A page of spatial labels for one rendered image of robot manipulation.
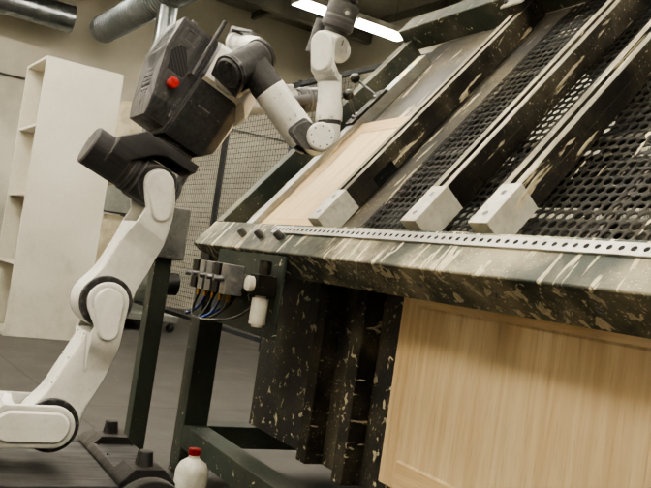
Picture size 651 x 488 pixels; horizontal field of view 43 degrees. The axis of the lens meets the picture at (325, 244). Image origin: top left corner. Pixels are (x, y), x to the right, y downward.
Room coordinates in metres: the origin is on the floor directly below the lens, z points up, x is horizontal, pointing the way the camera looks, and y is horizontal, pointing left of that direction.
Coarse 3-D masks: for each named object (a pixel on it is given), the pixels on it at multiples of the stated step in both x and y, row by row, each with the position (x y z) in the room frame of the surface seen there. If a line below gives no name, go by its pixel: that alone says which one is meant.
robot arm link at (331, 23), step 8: (328, 16) 2.19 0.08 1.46; (336, 16) 2.18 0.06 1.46; (320, 24) 2.24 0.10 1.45; (328, 24) 2.20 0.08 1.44; (336, 24) 2.19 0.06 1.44; (344, 24) 2.19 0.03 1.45; (352, 24) 2.21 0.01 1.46; (312, 32) 2.25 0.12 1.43; (328, 32) 2.20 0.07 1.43; (336, 32) 2.20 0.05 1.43; (344, 32) 2.21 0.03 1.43; (352, 32) 2.23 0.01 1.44; (336, 40) 2.19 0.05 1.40; (344, 40) 2.23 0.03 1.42; (336, 48) 2.21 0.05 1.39; (344, 48) 2.24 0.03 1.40; (336, 56) 2.24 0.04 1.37; (344, 56) 2.26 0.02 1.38
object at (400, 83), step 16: (416, 64) 3.03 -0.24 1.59; (400, 80) 3.00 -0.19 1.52; (384, 96) 2.97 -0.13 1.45; (368, 112) 2.94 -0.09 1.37; (352, 128) 2.91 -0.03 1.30; (336, 144) 2.89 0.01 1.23; (320, 160) 2.86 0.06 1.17; (304, 176) 2.84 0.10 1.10; (288, 192) 2.81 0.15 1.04; (272, 208) 2.79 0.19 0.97
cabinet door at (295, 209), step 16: (368, 128) 2.85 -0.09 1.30; (384, 128) 2.74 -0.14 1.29; (352, 144) 2.83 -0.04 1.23; (368, 144) 2.72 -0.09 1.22; (336, 160) 2.80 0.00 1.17; (352, 160) 2.70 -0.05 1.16; (320, 176) 2.77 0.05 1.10; (336, 176) 2.67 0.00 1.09; (304, 192) 2.75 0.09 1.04; (320, 192) 2.65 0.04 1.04; (288, 208) 2.72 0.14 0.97; (304, 208) 2.62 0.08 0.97; (288, 224) 2.59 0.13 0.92; (304, 224) 2.50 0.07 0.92
